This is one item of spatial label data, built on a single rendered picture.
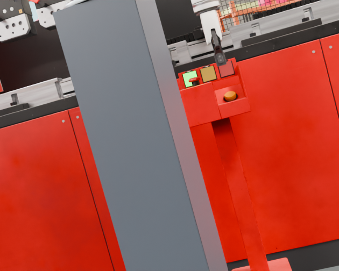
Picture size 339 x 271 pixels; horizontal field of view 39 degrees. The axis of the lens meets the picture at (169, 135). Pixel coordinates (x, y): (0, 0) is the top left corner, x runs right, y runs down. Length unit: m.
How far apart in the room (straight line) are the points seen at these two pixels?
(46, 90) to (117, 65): 1.09
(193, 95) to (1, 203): 0.97
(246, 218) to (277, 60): 0.58
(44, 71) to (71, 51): 1.61
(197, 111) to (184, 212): 0.56
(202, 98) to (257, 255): 0.55
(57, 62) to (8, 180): 0.82
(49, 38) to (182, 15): 0.70
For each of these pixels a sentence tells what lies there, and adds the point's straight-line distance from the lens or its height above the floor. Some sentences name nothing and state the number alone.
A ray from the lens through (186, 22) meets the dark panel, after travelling 2.48.
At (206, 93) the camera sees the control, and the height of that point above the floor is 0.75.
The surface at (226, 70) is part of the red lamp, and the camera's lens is 1.66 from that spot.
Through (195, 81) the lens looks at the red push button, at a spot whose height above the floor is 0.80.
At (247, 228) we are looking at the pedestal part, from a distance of 1.63.
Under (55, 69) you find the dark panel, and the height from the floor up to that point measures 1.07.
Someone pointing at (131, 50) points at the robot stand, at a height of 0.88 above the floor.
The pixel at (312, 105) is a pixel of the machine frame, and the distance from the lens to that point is 1.82.
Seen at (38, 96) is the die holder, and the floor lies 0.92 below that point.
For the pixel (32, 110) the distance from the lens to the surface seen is 1.97.
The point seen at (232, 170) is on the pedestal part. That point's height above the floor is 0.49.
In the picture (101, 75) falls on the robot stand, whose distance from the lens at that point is 1.01.
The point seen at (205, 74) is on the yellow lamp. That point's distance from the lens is 1.66.
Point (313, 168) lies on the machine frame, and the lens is 1.85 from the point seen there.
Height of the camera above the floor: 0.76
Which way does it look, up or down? 4 degrees down
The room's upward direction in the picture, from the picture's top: 15 degrees counter-clockwise
